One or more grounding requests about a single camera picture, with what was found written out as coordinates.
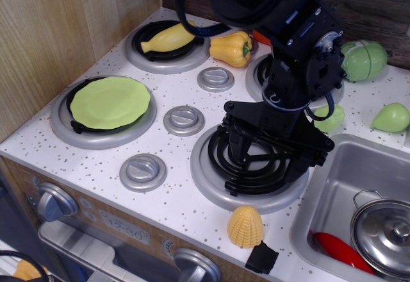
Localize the silver oven door handle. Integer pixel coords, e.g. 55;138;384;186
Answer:
38;220;116;269

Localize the right silver oven knob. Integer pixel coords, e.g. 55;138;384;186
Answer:
174;248;222;282

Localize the silver oven knob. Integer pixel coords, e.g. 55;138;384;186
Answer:
38;182;79;222
174;248;222;282

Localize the middle silver stove knob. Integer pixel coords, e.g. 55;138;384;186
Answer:
163;106;205;137

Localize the yellow toy bell pepper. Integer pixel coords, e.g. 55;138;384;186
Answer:
209;31;252;68

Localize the green toy cabbage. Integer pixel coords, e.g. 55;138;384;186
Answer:
341;40;388;81

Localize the orange toy on floor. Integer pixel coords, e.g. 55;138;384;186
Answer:
12;260;49;281

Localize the orange toy carrot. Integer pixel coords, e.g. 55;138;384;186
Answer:
252;29;271;45

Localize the front right stove burner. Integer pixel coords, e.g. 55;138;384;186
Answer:
190;126;309;214

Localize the left silver oven knob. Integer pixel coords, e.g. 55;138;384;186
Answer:
38;182;79;222

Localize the light green plate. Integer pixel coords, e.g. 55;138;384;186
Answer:
68;76;151;130

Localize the rear left stove burner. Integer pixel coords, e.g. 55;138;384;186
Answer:
125;20;210;74

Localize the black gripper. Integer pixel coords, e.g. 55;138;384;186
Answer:
224;101;334;183

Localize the silver stove knob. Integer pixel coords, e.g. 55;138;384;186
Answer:
119;153;167;193
197;67;234;92
163;106;205;137

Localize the front silver stove knob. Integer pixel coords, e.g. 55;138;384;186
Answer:
119;153;167;193

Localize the front left stove burner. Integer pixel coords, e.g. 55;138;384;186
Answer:
51;76;156;150

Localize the small green toy vegetable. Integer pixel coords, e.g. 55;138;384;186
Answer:
313;104;345;133

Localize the yellow toy corn piece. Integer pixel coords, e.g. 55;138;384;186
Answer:
227;206;264;248

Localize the rear silver stove knob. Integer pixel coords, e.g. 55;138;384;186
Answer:
197;67;234;92

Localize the silver sink basin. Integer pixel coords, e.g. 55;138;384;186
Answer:
290;135;409;281

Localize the red toy object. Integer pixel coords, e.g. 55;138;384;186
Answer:
313;232;375;275

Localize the green toy pear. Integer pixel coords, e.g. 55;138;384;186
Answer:
370;103;409;133

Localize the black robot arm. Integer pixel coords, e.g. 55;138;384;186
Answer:
176;0;346;182

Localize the steel pot with lid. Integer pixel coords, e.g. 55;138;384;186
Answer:
350;190;409;280

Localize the yellow toy banana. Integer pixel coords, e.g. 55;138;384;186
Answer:
140;23;195;53

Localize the oven clock display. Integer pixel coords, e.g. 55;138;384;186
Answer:
98;210;150;245

